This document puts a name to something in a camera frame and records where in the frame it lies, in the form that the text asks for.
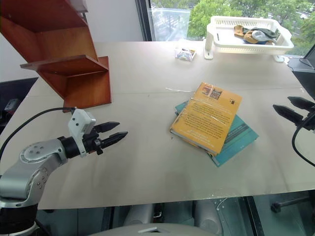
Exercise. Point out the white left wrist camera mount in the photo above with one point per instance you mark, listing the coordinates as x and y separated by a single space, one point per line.
79 123

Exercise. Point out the black table frame bar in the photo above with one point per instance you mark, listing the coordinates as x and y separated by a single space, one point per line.
253 216

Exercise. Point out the dark window frame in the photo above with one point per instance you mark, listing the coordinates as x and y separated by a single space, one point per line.
144 19

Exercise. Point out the brown wooden bookshelf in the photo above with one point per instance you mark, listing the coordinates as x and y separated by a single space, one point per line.
83 86

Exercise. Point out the grey white sock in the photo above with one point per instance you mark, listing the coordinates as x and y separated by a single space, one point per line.
258 35

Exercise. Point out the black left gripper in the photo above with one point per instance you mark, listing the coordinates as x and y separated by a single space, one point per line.
90 143

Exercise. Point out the cloth items in basket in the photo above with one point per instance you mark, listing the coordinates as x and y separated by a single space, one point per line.
267 33

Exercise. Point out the white plastic basket rack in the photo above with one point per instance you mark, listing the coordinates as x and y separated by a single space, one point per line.
246 49

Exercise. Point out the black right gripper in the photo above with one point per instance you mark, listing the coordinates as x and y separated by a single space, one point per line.
308 121

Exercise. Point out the small clear card box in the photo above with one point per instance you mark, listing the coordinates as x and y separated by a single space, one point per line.
185 53

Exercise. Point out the black side table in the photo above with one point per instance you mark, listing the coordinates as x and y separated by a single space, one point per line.
14 88

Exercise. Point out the yellow book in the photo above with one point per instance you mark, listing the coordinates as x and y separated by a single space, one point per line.
206 118

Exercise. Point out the brown cloth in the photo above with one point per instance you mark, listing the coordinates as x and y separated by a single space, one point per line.
248 37

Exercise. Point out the teal book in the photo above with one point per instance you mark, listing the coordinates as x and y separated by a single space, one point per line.
240 140

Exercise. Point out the small grey black device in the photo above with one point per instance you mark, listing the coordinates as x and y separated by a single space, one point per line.
11 104

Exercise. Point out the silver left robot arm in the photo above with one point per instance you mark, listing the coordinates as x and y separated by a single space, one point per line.
29 169

